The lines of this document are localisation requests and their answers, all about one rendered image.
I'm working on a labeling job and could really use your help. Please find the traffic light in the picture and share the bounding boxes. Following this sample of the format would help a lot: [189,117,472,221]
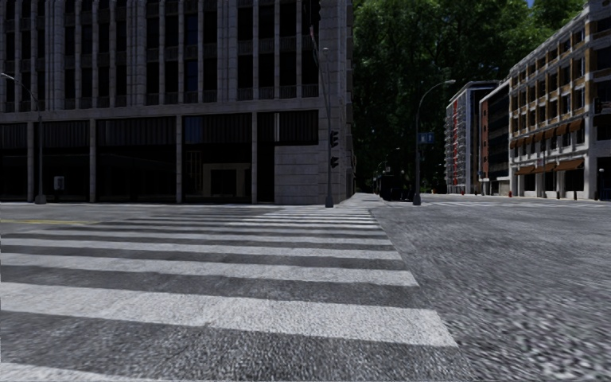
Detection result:
[309,25,341,209]

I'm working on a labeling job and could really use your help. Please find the black bus shelter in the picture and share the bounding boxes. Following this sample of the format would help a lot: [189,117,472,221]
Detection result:
[376,173,404,201]

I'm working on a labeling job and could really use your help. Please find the grey street lamp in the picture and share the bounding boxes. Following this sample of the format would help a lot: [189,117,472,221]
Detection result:
[0,72,48,205]
[412,79,457,207]

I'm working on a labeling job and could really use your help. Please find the grey and red building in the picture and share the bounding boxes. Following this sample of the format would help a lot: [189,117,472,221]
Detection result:
[444,80,500,195]

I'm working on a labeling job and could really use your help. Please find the trees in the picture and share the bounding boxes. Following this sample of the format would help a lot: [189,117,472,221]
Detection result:
[352,0,586,194]

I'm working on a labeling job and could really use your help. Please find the dark glass building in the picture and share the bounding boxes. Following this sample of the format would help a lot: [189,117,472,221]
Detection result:
[478,80,512,197]

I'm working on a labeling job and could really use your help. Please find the grey stone building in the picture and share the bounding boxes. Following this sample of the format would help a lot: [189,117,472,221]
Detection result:
[0,0,356,205]

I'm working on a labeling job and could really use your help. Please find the pale concrete building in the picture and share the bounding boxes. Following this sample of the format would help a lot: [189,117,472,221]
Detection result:
[507,0,611,201]

